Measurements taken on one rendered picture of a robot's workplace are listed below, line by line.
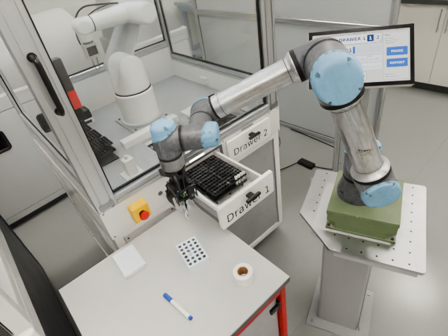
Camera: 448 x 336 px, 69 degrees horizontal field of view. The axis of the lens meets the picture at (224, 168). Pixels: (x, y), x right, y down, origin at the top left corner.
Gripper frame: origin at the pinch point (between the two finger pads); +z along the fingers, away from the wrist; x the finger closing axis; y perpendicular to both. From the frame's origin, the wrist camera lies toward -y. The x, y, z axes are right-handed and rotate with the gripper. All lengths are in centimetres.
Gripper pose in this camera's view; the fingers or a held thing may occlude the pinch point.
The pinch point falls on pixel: (184, 208)
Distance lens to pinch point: 115.7
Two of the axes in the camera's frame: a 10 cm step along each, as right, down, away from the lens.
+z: 1.4, 7.8, 6.1
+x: 8.2, -4.3, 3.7
